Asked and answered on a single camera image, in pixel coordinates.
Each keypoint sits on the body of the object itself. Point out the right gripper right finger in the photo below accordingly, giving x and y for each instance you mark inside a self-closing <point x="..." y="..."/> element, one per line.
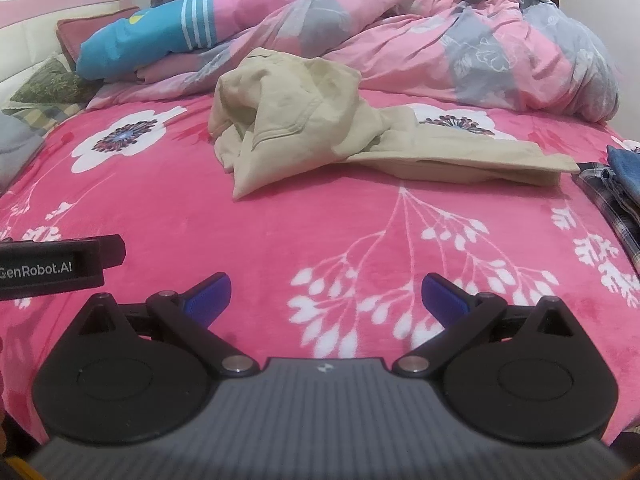
<point x="522" y="374"/>

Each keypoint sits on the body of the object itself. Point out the plaid shirt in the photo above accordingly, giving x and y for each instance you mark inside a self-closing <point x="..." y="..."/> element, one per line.
<point x="602" y="187"/>

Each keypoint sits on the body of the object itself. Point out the blue jeans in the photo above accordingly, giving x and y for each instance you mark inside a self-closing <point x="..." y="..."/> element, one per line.
<point x="622" y="182"/>

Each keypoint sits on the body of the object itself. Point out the pink floral blanket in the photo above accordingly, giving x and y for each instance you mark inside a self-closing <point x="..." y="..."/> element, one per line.
<point x="327" y="264"/>

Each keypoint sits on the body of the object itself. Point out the pink white headboard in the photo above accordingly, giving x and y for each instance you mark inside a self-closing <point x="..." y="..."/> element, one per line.
<point x="28" y="34"/>

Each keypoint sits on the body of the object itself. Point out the green patterned pillow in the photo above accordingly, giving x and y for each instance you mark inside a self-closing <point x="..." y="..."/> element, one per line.
<point x="52" y="95"/>

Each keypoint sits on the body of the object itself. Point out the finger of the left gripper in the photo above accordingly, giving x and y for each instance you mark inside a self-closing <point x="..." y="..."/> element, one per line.
<point x="32" y="269"/>

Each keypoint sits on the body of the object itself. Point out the beige trousers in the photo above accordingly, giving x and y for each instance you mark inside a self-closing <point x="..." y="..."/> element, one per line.
<point x="277" y="116"/>

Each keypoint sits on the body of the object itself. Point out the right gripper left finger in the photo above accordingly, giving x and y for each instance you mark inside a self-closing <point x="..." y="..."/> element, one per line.
<point x="127" y="373"/>

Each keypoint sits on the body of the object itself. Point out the pink grey quilt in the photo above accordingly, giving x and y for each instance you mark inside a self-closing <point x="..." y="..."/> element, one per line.
<point x="513" y="54"/>

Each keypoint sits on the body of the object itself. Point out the dark pink pillow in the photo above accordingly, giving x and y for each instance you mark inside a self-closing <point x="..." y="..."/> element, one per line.
<point x="72" y="32"/>

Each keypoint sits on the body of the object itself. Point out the grey garment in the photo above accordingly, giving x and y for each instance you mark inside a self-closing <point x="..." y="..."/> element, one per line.
<point x="19" y="145"/>

